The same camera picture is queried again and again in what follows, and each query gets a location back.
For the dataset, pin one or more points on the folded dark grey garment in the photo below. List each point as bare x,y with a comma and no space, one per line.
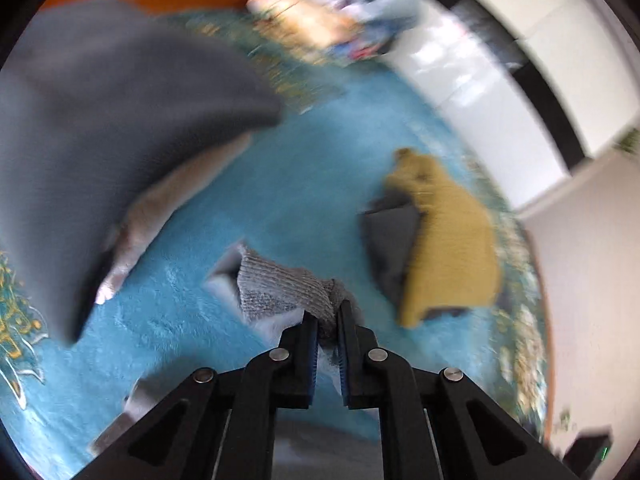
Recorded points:
99,101

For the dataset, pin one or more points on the white black wardrobe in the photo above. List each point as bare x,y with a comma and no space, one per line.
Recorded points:
537,88

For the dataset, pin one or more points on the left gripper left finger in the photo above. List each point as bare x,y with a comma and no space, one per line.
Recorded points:
218,425

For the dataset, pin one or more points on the grey sweatshirt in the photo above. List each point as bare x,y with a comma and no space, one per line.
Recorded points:
269,298

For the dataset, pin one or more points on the yellow knitted sweater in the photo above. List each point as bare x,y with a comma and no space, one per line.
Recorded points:
453,262

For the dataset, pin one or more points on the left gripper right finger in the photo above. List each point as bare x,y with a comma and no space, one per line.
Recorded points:
434,425

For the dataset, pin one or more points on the hanging green plant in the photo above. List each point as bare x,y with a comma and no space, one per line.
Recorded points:
629,143

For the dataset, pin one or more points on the folded pink beige garment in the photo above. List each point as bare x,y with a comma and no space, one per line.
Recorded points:
150,212

